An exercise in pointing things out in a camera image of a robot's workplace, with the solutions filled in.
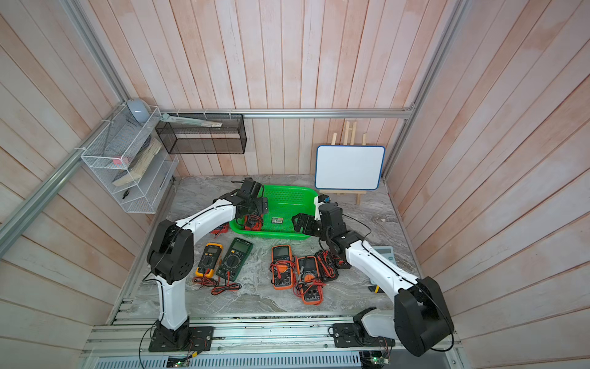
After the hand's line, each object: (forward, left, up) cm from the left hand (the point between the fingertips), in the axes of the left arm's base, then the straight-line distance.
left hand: (256, 207), depth 97 cm
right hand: (-11, -19, +7) cm, 23 cm away
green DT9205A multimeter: (-21, +7, -7) cm, 23 cm away
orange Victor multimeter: (-25, -12, -5) cm, 28 cm away
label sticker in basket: (-1, -9, -9) cm, 12 cm away
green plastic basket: (+6, -12, -4) cm, 14 cm away
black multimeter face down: (-24, -29, -5) cm, 38 cm away
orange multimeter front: (-32, -23, -3) cm, 39 cm away
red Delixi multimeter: (-6, +1, -2) cm, 7 cm away
